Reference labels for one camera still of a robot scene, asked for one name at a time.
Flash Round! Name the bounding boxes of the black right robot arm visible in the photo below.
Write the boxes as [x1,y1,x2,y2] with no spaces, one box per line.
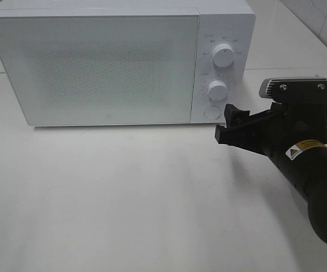
[215,103,327,243]

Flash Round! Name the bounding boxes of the white microwave door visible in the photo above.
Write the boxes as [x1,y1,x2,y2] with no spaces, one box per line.
[0,16,198,126]

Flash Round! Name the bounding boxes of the white microwave oven body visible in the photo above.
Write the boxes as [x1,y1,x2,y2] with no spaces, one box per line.
[0,1,256,125]

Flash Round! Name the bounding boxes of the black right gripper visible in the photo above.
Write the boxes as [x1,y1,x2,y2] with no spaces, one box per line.
[215,103,327,162]

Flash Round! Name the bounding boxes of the white round knob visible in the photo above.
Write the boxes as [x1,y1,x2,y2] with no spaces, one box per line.
[207,80,228,101]
[212,42,235,68]

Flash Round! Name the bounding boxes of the lower white round knob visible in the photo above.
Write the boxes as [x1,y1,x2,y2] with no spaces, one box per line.
[207,80,228,101]

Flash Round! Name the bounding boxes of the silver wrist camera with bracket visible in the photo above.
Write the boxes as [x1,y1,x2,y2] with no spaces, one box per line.
[259,76,327,105]

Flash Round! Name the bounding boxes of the upper white round knob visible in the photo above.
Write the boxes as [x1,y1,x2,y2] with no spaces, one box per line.
[212,42,235,68]

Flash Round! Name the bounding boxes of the round white door button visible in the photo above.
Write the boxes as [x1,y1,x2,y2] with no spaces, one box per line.
[204,106,222,120]

